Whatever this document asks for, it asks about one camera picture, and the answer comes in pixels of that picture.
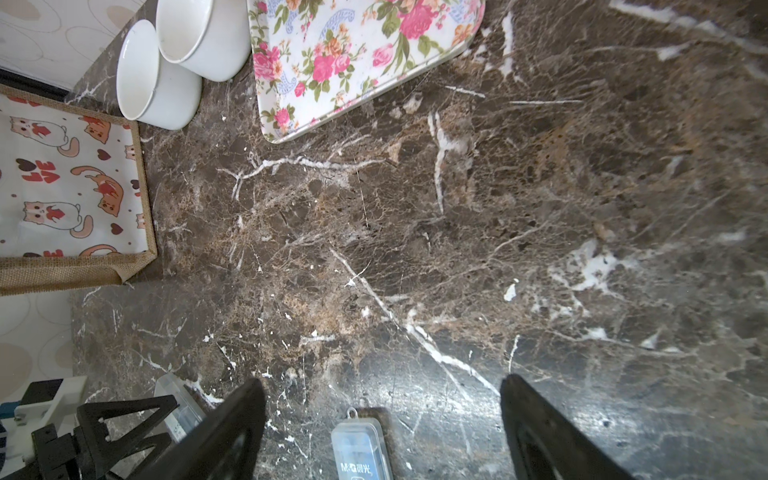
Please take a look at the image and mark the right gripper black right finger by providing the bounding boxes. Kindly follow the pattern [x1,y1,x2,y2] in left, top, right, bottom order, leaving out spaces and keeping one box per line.
[500,374,631,479]

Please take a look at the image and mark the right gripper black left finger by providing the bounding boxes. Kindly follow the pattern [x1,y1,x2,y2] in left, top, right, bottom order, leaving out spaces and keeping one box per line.
[133,378,267,479]

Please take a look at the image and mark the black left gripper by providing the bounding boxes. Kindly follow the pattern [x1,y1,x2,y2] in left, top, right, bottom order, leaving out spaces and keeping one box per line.
[1,377,178,479]

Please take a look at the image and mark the clear compass case blue front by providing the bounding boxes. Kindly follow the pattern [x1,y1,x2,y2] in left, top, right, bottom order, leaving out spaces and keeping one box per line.
[331,407,393,480]

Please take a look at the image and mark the white bowl left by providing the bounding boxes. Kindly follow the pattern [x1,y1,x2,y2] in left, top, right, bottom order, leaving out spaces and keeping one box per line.
[116,19,202,131]

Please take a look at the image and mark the white bowl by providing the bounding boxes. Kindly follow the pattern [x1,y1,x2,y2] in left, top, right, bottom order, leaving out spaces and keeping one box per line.
[116,19,202,131]
[155,0,251,82]

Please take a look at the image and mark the floral cloth mat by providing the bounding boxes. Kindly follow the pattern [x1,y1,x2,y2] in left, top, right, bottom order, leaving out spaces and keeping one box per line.
[248,0,486,144]

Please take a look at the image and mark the white bowl right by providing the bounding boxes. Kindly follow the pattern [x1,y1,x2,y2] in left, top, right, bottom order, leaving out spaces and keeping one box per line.
[155,0,251,82]

